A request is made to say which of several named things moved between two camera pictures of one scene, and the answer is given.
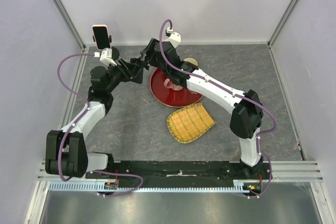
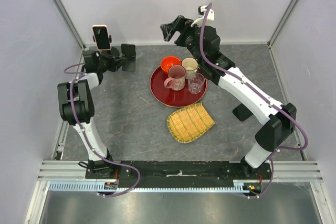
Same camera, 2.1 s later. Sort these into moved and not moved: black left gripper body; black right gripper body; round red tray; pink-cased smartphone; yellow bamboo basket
Moved: black right gripper body; black left gripper body
Not moved: yellow bamboo basket; round red tray; pink-cased smartphone
